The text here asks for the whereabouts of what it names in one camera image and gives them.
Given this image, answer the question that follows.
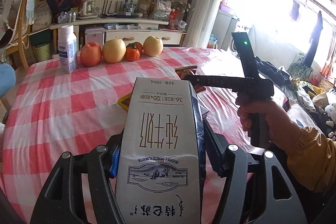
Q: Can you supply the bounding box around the yellow snack bag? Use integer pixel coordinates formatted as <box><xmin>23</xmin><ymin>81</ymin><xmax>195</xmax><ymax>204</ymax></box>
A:
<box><xmin>117</xmin><ymin>93</ymin><xmax>131</xmax><ymax>111</ymax></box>

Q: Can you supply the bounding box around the white milk carton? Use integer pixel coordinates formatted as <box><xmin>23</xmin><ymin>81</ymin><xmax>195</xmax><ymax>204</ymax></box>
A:
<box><xmin>116</xmin><ymin>77</ymin><xmax>206</xmax><ymax>223</ymax></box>

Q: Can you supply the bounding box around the red snack packet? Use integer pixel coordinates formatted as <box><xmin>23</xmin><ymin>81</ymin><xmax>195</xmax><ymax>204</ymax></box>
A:
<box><xmin>175</xmin><ymin>65</ymin><xmax>207</xmax><ymax>93</ymax></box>

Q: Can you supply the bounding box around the yellow sleeve forearm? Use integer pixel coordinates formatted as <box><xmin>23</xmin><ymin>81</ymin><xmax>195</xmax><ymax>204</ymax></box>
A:
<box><xmin>285</xmin><ymin>127</ymin><xmax>335</xmax><ymax>193</ymax></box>

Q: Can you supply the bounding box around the right hand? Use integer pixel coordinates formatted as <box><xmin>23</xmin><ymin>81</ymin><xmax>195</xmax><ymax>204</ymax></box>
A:
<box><xmin>236</xmin><ymin>95</ymin><xmax>302</xmax><ymax>151</ymax></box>

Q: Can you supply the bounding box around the pink checkered tablecloth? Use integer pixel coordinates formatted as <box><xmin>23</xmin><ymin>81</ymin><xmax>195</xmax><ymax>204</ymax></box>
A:
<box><xmin>1</xmin><ymin>48</ymin><xmax>243</xmax><ymax>222</ymax></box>

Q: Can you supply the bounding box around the front orange tangerine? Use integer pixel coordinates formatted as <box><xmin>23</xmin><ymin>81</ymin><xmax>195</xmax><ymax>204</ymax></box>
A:
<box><xmin>125</xmin><ymin>44</ymin><xmax>141</xmax><ymax>62</ymax></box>

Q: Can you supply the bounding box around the red apple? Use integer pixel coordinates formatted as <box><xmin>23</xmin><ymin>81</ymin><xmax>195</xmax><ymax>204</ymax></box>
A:
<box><xmin>80</xmin><ymin>42</ymin><xmax>102</xmax><ymax>67</ymax></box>

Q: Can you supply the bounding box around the large yellow pear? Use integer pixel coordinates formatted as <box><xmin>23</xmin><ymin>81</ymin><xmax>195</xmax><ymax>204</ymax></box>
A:
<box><xmin>143</xmin><ymin>36</ymin><xmax>163</xmax><ymax>57</ymax></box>

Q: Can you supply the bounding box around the pink storage box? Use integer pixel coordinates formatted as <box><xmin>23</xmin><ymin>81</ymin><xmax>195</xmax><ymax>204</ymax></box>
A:
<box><xmin>85</xmin><ymin>26</ymin><xmax>105</xmax><ymax>47</ymax></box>

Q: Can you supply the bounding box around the white yogurt bottle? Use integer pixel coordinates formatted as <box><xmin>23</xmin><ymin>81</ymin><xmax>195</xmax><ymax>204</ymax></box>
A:
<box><xmin>58</xmin><ymin>25</ymin><xmax>77</xmax><ymax>73</ymax></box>

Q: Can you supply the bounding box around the green waste bucket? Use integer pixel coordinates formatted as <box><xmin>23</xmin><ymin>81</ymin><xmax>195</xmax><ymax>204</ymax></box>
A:
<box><xmin>33</xmin><ymin>42</ymin><xmax>52</xmax><ymax>62</ymax></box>

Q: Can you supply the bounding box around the white tv cabinet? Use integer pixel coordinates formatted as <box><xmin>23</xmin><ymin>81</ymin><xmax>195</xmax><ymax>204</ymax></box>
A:
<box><xmin>49</xmin><ymin>16</ymin><xmax>187</xmax><ymax>54</ymax></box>

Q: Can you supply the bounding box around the blue cushioned stool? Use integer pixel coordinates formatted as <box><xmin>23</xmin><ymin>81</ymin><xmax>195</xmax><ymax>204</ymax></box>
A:
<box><xmin>0</xmin><ymin>64</ymin><xmax>16</xmax><ymax>97</ymax></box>

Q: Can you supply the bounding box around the wooden chair with towel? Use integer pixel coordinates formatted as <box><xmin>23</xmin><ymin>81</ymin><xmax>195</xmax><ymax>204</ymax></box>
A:
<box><xmin>1</xmin><ymin>0</ymin><xmax>31</xmax><ymax>71</ymax></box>

